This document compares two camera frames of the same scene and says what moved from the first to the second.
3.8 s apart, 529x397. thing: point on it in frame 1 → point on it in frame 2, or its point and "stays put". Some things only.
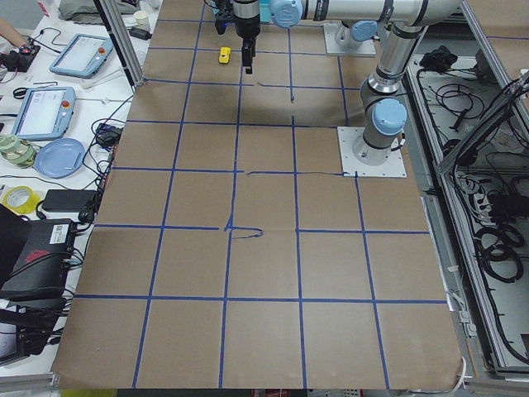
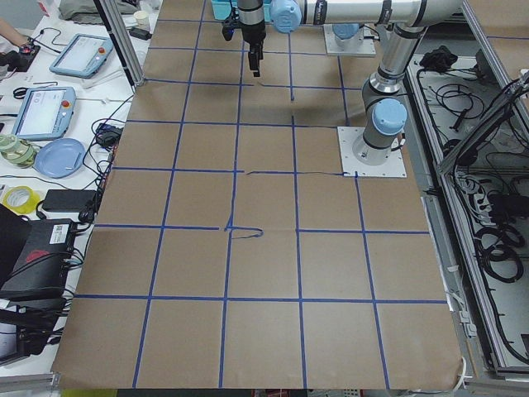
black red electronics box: [34, 255] stays put
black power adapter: [69, 200] stays put
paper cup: [141, 18] stays put
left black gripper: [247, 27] → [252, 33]
